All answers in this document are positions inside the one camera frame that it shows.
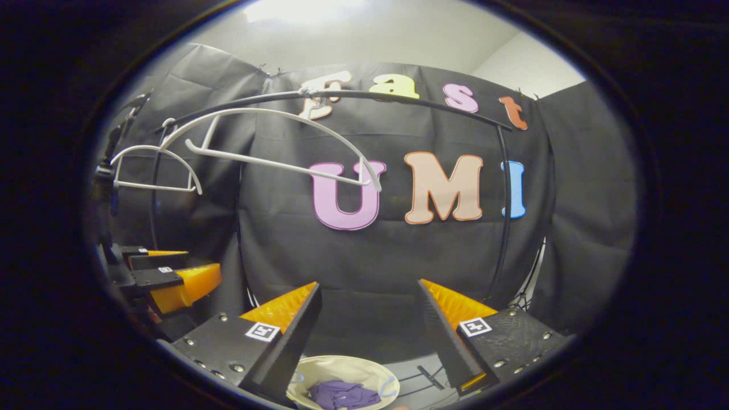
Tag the purple shirt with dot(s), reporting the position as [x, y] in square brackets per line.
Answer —
[342, 394]

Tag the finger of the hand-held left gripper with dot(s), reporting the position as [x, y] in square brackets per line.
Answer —
[188, 285]
[154, 259]

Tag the black clothes rack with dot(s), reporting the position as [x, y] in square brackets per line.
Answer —
[359, 94]

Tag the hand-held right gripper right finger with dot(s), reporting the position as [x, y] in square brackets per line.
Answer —
[512, 341]

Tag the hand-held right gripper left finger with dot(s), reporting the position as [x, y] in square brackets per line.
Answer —
[228, 347]

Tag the black tripod stand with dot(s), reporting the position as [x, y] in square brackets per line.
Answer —
[532, 285]

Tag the beige laundry hamper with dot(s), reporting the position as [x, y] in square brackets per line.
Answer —
[319, 369]

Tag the white clothes hanger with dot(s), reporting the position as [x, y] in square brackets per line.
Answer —
[273, 165]
[151, 187]

